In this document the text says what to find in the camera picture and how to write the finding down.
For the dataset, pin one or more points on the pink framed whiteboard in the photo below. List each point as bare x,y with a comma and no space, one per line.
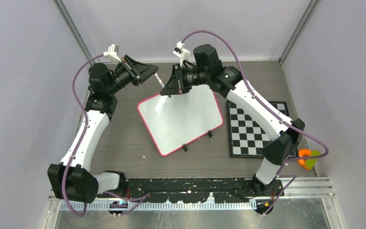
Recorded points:
180,119

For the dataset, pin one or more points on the left black whiteboard foot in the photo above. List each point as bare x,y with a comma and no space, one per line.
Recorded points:
184,147

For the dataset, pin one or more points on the black white checkerboard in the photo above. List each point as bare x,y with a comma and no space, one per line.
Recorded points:
246,138

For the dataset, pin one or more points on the green plastic toy brick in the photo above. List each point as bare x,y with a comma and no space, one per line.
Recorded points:
309,163

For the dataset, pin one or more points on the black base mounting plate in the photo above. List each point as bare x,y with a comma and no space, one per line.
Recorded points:
195,190

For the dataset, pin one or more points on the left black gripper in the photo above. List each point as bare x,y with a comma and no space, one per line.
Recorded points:
143,71

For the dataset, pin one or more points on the white whiteboard marker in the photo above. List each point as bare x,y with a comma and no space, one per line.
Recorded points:
159,80

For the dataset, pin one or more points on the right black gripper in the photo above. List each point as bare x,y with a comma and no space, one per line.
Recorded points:
175,86

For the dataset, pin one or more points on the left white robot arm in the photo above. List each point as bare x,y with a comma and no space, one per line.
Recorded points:
71,178

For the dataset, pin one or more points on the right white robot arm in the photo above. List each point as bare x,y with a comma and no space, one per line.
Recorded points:
230,83

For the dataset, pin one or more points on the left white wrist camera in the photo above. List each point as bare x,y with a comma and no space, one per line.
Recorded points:
112,54

